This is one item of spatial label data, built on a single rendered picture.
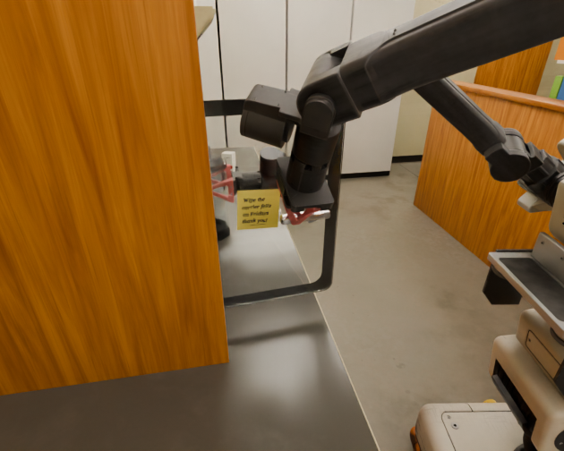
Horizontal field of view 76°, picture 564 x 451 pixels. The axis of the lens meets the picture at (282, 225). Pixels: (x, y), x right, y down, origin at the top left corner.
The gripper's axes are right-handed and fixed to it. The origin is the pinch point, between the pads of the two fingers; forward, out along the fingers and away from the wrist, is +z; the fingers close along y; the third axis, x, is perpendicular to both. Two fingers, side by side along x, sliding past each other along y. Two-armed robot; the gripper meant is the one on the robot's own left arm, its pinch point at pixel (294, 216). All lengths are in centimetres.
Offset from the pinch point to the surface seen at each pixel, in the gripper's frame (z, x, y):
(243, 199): 0.2, -7.9, -4.8
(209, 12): -25.3, -11.9, -16.0
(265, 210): 2.4, -4.1, -3.7
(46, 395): 23, -44, 15
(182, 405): 19.0, -21.9, 21.9
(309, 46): 116, 110, -282
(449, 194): 152, 192, -116
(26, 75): -21.7, -33.2, -7.5
